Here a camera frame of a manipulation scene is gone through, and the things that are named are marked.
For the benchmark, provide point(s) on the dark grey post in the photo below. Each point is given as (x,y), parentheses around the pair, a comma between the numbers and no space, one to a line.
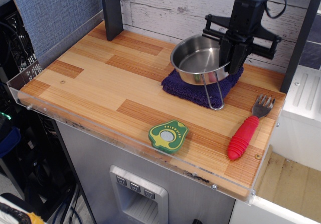
(113,18)
(300,44)

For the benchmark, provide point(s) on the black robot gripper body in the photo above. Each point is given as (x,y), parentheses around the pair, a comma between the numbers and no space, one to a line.
(243,25)

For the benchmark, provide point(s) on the fork with red handle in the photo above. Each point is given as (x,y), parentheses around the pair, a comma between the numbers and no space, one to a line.
(241,139)

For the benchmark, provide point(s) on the metal pot with wire handle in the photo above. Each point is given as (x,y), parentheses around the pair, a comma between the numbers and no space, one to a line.
(196,59)

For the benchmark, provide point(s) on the purple folded cloth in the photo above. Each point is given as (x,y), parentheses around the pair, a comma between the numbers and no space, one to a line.
(193,93)

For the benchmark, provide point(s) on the blue fabric panel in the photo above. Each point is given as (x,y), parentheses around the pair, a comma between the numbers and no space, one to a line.
(55,25)

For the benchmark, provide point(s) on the white toy sink unit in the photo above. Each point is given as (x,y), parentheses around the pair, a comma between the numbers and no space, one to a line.
(288,188)

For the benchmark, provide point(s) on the dark grey right post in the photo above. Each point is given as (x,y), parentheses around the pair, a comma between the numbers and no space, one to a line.
(300,44)

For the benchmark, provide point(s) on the grey water dispenser panel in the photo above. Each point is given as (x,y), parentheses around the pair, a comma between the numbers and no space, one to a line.
(139,200)

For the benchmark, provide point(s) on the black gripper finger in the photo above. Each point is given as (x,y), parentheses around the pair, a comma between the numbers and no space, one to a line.
(226,50)
(237,55)

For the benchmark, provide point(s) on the clear acrylic table guard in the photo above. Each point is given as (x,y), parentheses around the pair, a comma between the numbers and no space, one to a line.
(112,90)

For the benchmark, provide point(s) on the silver toy fridge cabinet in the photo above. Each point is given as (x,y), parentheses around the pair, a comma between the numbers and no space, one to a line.
(91,157)

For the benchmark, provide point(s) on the green yellow toy avocado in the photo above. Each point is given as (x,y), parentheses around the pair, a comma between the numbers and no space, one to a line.
(168,137)

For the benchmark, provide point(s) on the dark grey left post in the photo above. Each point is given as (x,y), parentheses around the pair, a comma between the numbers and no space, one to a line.
(113,18)

